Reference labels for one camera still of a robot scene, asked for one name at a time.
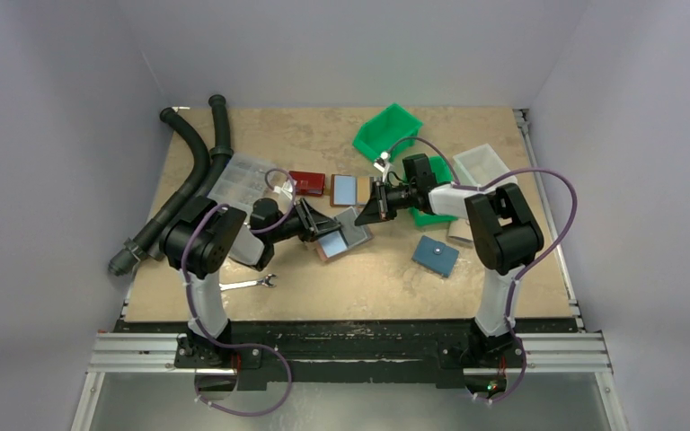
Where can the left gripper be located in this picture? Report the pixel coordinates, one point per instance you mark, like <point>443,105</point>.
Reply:
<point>305,220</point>

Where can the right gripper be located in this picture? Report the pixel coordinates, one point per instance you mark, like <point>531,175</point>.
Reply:
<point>384,200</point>

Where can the pink leather card holder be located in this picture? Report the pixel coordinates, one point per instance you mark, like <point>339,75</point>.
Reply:
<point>332,245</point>

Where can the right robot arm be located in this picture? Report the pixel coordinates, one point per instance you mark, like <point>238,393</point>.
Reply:
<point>505,234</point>

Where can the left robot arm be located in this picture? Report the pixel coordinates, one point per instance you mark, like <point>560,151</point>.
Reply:
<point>204,234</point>

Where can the grey card in sleeve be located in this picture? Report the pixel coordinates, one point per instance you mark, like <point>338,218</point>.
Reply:
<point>352,234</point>

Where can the yellow striped card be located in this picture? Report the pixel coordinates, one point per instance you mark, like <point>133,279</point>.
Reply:
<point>363,190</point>

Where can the brown open card holder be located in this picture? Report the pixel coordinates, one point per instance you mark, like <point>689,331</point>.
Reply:
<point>343,190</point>

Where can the red leather card holder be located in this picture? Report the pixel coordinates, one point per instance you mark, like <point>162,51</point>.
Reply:
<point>309,183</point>

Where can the blue leather card holder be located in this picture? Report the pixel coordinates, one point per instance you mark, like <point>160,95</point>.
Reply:
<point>435,256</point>

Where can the silver wrench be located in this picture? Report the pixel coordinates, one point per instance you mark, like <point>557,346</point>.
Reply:
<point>266,281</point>

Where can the large green plastic bin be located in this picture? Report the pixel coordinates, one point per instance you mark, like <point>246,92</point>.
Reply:
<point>377,135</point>

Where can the small green plastic bin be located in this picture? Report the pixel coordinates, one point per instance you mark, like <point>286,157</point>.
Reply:
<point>443,174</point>

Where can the clear plastic organizer box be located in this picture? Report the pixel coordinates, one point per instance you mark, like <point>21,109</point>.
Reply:
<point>244,180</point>

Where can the clear white plastic bin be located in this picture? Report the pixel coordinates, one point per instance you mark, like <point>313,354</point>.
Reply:
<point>478,166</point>

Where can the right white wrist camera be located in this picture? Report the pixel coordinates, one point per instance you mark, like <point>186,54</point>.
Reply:
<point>383,164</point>

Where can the aluminium frame rail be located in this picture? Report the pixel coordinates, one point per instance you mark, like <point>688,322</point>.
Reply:
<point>131,383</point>

